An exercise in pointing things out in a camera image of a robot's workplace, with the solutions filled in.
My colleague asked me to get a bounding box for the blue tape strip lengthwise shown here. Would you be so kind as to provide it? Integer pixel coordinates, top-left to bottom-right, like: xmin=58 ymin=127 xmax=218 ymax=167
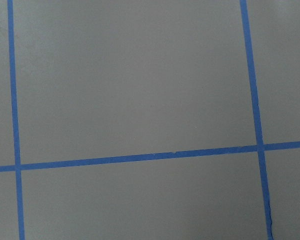
xmin=239 ymin=0 xmax=274 ymax=240

